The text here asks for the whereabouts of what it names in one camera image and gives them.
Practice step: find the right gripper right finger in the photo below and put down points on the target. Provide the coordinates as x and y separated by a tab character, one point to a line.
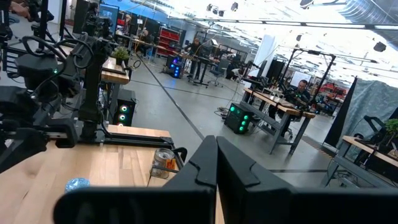
280	208

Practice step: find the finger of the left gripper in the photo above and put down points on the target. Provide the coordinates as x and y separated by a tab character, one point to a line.
34	144
11	155

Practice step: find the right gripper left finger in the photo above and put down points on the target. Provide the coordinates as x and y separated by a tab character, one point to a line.
186	205

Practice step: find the silver tin can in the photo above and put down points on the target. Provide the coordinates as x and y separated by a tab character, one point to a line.
161	165

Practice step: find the blue glitter ball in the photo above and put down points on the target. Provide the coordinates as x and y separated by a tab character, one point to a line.
77	184

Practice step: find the background black robot arm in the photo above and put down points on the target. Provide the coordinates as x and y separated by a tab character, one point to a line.
374	124

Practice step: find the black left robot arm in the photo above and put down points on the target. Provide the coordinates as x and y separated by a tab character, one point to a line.
91	93

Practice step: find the black stand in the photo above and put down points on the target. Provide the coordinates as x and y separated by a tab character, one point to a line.
43	18

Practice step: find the black computer tower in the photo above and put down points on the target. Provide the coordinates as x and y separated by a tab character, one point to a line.
237	119
175	67
124	102

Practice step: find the person's hand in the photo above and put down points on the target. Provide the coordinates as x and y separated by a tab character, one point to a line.
20	9

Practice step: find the wooden top workbench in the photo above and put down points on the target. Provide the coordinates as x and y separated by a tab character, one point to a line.
280	107

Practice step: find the background wooden top table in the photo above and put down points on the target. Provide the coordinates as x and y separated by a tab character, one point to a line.
115	76

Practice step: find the wooden top side table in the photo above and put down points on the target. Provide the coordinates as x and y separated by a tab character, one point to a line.
367	148

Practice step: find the black panel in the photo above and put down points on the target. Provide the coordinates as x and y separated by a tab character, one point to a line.
342	115

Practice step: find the person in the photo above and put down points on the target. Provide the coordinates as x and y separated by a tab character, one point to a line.
144	37
301	90
127	25
195	49

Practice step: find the red storage bins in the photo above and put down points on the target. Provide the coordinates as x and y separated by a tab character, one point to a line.
337	91

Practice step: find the blue screen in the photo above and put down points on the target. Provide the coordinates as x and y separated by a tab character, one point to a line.
109	14

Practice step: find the white screen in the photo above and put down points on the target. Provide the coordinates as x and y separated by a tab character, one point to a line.
297	77

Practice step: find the grey tarp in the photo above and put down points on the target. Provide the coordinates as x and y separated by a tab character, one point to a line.
370	109

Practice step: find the small green potted plant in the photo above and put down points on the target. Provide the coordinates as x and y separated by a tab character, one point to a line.
392	127

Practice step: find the grey office chair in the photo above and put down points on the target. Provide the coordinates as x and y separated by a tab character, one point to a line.
220	70

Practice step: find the red storage shelving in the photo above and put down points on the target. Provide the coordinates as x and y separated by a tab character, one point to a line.
169	39

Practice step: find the black table frame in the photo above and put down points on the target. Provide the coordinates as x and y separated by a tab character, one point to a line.
140	140

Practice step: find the black background rig frame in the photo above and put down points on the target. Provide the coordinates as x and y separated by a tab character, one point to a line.
314	52

